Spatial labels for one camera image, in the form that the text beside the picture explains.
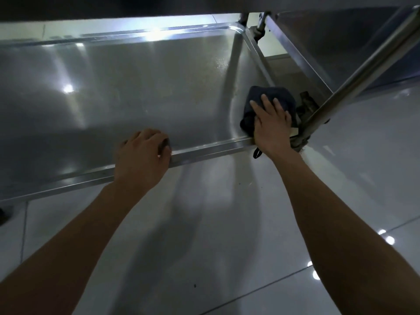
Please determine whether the person's right hand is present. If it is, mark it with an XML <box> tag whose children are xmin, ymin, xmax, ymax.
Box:
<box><xmin>250</xmin><ymin>94</ymin><xmax>294</xmax><ymax>158</ymax></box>

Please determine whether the person's left hand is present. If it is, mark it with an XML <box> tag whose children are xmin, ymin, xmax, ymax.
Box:
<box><xmin>113</xmin><ymin>129</ymin><xmax>172</xmax><ymax>194</ymax></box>

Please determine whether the grey and yellow cleaning cloth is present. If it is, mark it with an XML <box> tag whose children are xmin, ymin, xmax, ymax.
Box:
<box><xmin>239</xmin><ymin>85</ymin><xmax>300</xmax><ymax>160</ymax></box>

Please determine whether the stainless steel trolley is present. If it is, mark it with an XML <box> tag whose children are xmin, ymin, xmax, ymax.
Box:
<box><xmin>255</xmin><ymin>6</ymin><xmax>420</xmax><ymax>99</ymax></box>
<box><xmin>238</xmin><ymin>6</ymin><xmax>420</xmax><ymax>151</ymax></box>

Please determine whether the person's left forearm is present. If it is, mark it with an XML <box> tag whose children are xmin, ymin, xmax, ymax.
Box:
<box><xmin>0</xmin><ymin>183</ymin><xmax>148</xmax><ymax>315</ymax></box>

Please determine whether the person's right forearm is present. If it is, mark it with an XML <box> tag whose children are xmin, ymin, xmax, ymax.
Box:
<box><xmin>272</xmin><ymin>150</ymin><xmax>420</xmax><ymax>315</ymax></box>

